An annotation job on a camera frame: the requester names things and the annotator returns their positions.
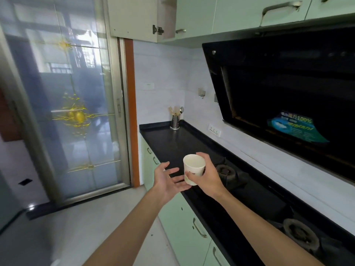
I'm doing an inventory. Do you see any black gas stove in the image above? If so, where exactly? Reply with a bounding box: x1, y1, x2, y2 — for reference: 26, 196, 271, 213
191, 157, 355, 266

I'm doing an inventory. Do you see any round stove burner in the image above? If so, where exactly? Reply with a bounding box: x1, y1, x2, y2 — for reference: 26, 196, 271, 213
216, 164, 239, 189
282, 218, 321, 251

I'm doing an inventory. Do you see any frosted glass sliding door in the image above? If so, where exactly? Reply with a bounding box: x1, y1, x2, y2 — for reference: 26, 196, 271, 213
0, 0, 131, 206

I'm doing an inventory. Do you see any person's right forearm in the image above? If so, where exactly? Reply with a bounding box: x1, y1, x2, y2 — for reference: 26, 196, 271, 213
215, 190, 325, 266

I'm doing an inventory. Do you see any teal sticker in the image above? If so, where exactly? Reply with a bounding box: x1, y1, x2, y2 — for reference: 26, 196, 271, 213
267, 111, 330, 144

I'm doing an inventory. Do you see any open cabinet door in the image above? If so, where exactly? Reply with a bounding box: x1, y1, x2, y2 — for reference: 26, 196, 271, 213
106, 0, 159, 43

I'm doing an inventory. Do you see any green lower cabinet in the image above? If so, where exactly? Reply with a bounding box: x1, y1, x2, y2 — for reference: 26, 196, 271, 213
140, 133, 231, 266

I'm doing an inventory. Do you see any green cabinet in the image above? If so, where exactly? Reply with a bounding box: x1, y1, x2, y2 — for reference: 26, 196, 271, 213
140, 133, 231, 266
158, 0, 355, 43

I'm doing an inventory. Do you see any long upper cabinet handle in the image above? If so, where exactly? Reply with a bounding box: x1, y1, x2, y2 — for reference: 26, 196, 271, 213
260, 0, 303, 27

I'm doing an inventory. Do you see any green upper cabinet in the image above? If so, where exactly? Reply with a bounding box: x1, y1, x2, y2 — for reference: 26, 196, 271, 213
158, 0, 355, 43

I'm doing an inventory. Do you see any person's right hand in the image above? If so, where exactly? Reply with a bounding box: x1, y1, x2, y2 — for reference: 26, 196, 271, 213
185, 152, 228, 200

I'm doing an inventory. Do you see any person's left hand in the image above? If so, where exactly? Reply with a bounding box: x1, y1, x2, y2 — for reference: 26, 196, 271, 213
153, 161, 192, 205

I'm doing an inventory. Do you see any black range hood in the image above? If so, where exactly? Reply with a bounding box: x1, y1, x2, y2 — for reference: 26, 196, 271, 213
202, 23, 355, 186

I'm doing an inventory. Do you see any orange door frame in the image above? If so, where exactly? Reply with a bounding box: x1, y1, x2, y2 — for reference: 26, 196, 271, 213
124, 38, 141, 188

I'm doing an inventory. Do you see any white paper cup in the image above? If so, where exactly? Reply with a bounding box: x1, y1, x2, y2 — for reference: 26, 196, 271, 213
183, 154, 206, 186

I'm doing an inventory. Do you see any white wall socket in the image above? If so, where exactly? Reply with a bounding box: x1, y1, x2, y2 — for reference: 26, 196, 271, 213
208, 124, 222, 138

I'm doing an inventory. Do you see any person's left forearm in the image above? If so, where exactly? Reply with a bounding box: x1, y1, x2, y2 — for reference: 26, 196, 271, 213
83, 195, 167, 266

